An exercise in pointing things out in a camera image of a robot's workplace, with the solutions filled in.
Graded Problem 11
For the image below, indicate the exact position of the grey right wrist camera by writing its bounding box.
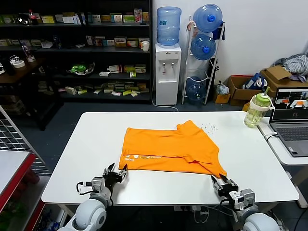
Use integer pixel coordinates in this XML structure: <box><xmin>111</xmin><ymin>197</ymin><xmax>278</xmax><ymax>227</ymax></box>
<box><xmin>234</xmin><ymin>188</ymin><xmax>256</xmax><ymax>212</ymax></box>

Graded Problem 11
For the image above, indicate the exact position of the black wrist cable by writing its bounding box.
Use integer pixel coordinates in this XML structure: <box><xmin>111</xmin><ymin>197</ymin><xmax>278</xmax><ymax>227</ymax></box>
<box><xmin>76</xmin><ymin>181</ymin><xmax>94</xmax><ymax>196</ymax></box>
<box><xmin>216</xmin><ymin>198</ymin><xmax>229</xmax><ymax>229</ymax></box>

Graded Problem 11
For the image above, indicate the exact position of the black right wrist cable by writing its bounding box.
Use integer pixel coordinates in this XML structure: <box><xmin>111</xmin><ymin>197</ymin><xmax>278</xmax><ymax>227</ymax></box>
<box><xmin>216</xmin><ymin>198</ymin><xmax>229</xmax><ymax>229</ymax></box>

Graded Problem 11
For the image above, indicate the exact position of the brown wooden desk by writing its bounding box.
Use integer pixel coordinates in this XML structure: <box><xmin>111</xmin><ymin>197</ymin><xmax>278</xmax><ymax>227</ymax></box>
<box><xmin>0</xmin><ymin>56</ymin><xmax>63</xmax><ymax>132</ymax></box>

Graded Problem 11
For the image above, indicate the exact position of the black cylinder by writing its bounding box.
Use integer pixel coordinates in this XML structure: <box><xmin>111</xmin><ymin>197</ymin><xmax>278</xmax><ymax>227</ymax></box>
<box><xmin>4</xmin><ymin>59</ymin><xmax>17</xmax><ymax>75</ymax></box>

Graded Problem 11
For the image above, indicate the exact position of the white wire grid panel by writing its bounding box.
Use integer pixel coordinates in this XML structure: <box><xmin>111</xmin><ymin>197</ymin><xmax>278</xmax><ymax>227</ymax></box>
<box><xmin>0</xmin><ymin>104</ymin><xmax>46</xmax><ymax>167</ymax></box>

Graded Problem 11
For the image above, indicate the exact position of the large brown cardboard box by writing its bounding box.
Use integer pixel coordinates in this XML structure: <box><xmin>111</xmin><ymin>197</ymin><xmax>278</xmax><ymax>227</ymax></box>
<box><xmin>260</xmin><ymin>65</ymin><xmax>308</xmax><ymax>98</ymax></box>

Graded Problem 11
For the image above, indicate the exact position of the grey laptop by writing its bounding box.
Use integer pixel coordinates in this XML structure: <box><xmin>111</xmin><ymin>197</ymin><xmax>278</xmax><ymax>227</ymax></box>
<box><xmin>269</xmin><ymin>87</ymin><xmax>308</xmax><ymax>158</ymax></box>

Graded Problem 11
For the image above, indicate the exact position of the black instrument behind rack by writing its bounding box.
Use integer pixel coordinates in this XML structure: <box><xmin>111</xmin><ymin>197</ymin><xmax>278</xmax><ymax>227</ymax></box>
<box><xmin>207</xmin><ymin>57</ymin><xmax>220</xmax><ymax>92</ymax></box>

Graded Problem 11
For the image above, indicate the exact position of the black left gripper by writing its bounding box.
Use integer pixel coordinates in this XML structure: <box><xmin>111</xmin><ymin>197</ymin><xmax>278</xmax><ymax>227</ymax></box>
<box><xmin>102</xmin><ymin>162</ymin><xmax>129</xmax><ymax>193</ymax></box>

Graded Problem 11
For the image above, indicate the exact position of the blue water jug with label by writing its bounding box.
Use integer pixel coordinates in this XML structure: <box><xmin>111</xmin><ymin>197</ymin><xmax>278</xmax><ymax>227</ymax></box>
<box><xmin>156</xmin><ymin>6</ymin><xmax>182</xmax><ymax>47</ymax></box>

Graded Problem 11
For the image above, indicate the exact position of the crumpled plastic bag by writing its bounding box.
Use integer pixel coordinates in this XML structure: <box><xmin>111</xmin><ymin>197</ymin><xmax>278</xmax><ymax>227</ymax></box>
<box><xmin>215</xmin><ymin>81</ymin><xmax>229</xmax><ymax>96</ymax></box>

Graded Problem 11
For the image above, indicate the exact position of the striped clothes pile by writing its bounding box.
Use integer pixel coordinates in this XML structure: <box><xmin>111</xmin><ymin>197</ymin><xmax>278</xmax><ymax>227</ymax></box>
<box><xmin>273</xmin><ymin>53</ymin><xmax>308</xmax><ymax>84</ymax></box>

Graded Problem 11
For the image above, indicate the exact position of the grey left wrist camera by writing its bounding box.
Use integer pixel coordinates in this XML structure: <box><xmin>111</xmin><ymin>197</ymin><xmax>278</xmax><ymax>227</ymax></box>
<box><xmin>90</xmin><ymin>176</ymin><xmax>104</xmax><ymax>193</ymax></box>

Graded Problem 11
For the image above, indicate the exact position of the blue white bag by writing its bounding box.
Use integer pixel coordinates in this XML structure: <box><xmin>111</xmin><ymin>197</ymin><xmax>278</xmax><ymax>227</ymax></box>
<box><xmin>242</xmin><ymin>73</ymin><xmax>268</xmax><ymax>91</ymax></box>

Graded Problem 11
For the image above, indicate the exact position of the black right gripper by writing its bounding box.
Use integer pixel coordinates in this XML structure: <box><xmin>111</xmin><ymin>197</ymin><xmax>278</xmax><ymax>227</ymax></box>
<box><xmin>210</xmin><ymin>173</ymin><xmax>241</xmax><ymax>201</ymax></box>

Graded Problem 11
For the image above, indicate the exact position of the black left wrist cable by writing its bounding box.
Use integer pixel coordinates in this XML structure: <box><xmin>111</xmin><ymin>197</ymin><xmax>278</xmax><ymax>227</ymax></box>
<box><xmin>76</xmin><ymin>181</ymin><xmax>94</xmax><ymax>196</ymax></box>

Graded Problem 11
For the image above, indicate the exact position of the shiny dark dome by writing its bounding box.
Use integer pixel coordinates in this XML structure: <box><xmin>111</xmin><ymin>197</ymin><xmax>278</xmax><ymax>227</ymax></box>
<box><xmin>17</xmin><ymin>13</ymin><xmax>32</xmax><ymax>26</ymax></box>

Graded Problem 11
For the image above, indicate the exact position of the white dispenser power cord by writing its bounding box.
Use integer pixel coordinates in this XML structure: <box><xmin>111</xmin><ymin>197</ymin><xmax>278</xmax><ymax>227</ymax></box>
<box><xmin>151</xmin><ymin>79</ymin><xmax>180</xmax><ymax>113</ymax></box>

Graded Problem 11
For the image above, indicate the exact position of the cola bottle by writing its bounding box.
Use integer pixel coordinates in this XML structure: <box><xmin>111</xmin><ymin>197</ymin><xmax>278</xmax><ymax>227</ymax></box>
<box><xmin>28</xmin><ymin>9</ymin><xmax>39</xmax><ymax>26</ymax></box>

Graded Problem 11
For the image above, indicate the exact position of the small yellow box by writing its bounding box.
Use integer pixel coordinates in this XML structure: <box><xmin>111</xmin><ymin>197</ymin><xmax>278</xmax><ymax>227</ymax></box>
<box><xmin>214</xmin><ymin>93</ymin><xmax>231</xmax><ymax>104</ymax></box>

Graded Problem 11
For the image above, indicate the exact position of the white red medicine box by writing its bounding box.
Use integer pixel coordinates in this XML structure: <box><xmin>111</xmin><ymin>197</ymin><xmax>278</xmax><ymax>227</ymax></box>
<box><xmin>107</xmin><ymin>65</ymin><xmax>123</xmax><ymax>74</ymax></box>

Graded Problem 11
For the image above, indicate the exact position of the white water dispenser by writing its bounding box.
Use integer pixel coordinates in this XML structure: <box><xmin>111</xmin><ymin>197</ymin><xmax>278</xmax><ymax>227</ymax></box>
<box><xmin>154</xmin><ymin>43</ymin><xmax>182</xmax><ymax>106</ymax></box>

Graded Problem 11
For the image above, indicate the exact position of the orange t-shirt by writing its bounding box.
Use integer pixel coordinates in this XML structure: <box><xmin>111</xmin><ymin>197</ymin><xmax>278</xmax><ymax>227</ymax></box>
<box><xmin>118</xmin><ymin>119</ymin><xmax>228</xmax><ymax>179</ymax></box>

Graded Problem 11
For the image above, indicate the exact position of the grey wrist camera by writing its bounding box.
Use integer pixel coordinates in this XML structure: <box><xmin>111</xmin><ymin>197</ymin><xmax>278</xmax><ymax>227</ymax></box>
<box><xmin>234</xmin><ymin>188</ymin><xmax>256</xmax><ymax>212</ymax></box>
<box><xmin>90</xmin><ymin>176</ymin><xmax>104</xmax><ymax>193</ymax></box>

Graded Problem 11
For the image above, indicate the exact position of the white wire jug rack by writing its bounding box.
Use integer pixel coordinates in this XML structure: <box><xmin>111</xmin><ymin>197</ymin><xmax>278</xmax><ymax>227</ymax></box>
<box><xmin>181</xmin><ymin>15</ymin><xmax>226</xmax><ymax>105</ymax></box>

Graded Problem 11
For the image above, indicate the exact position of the green white bowl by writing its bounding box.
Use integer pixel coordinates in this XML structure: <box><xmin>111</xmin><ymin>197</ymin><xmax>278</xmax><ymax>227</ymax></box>
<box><xmin>66</xmin><ymin>62</ymin><xmax>96</xmax><ymax>77</ymax></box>

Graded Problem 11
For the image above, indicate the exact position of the white laptop cable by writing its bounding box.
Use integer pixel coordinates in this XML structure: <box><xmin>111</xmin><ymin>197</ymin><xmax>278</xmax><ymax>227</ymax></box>
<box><xmin>262</xmin><ymin>132</ymin><xmax>279</xmax><ymax>141</ymax></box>

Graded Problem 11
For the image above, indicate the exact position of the red edged white cart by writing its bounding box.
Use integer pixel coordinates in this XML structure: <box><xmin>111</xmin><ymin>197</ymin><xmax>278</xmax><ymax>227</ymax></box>
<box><xmin>0</xmin><ymin>150</ymin><xmax>46</xmax><ymax>231</ymax></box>

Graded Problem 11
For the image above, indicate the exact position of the green lid drinking bottle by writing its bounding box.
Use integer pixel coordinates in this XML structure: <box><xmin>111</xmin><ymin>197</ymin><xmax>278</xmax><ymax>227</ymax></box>
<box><xmin>244</xmin><ymin>86</ymin><xmax>275</xmax><ymax>128</ymax></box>

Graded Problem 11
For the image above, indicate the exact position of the black shelf unit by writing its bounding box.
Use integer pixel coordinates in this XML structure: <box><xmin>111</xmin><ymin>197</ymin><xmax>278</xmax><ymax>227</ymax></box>
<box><xmin>0</xmin><ymin>0</ymin><xmax>153</xmax><ymax>104</ymax></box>

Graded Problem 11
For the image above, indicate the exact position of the open cardboard box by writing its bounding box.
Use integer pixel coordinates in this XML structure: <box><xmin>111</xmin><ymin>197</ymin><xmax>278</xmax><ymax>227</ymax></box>
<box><xmin>226</xmin><ymin>75</ymin><xmax>264</xmax><ymax>107</ymax></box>

